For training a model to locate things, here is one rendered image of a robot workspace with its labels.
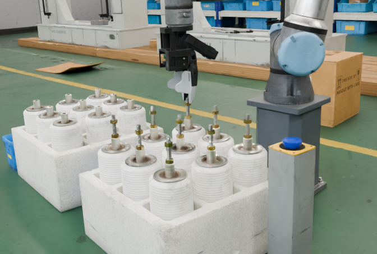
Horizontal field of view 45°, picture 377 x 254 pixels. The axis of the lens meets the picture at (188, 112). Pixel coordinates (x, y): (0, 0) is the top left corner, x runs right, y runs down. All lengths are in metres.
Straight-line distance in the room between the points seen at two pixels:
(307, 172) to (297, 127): 0.39
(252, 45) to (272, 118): 1.91
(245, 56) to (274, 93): 1.95
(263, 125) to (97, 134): 0.52
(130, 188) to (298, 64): 0.52
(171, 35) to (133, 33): 3.26
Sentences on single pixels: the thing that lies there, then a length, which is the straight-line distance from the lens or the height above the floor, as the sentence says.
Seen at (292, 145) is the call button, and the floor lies 0.32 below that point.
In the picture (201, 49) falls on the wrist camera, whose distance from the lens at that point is 1.26.
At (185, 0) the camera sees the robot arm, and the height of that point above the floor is 0.61.
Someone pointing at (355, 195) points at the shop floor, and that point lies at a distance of 1.52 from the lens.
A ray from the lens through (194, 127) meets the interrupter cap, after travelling 1.31.
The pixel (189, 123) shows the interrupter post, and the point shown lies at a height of 0.27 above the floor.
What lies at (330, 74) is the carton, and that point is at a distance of 2.11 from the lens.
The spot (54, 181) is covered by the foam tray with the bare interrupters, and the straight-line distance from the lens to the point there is 1.43.
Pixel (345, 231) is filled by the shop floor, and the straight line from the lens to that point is 1.32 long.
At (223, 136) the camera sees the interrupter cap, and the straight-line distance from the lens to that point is 1.22.
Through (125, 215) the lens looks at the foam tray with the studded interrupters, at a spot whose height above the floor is 0.15.
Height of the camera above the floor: 0.65
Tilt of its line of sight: 16 degrees down
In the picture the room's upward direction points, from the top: 2 degrees counter-clockwise
